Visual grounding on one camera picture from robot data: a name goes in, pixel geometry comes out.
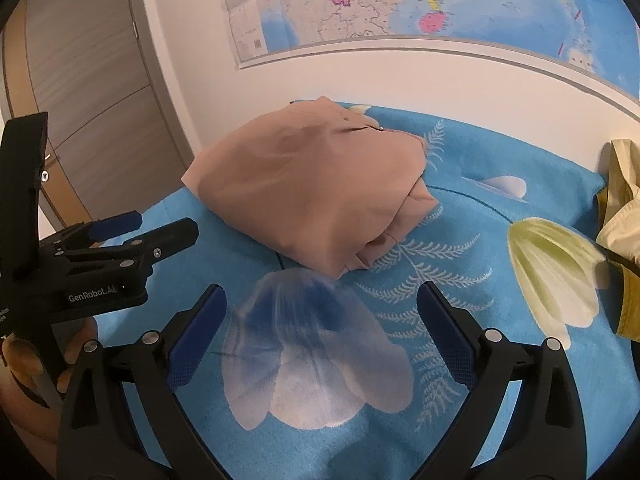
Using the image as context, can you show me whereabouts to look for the beige pink garment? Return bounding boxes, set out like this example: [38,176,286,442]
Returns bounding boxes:
[180,96,442,279]

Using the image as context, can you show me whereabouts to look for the colourful wall map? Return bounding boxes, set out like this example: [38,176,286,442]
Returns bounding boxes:
[212,0,640,100]

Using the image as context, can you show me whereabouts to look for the person's left hand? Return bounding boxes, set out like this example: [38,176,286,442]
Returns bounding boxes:
[0,316,97,401]

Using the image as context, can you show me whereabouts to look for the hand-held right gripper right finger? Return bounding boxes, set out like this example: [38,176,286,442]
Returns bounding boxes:
[416,280,589,480]

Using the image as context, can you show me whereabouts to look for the blue floral blanket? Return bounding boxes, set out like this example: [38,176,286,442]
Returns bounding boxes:
[87,100,640,480]

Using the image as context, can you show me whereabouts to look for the wooden wardrobe door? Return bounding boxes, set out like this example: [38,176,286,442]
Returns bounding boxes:
[0,0,197,233]

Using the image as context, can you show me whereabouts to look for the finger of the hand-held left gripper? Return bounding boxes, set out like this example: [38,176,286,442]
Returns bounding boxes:
[54,216,200,273]
[39,209,145,257]

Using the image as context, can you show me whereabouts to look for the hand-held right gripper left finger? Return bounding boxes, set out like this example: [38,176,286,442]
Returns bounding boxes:
[56,282,229,480]

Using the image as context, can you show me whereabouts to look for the cream yellow cloth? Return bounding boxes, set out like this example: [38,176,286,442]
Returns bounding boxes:
[594,137,640,342]

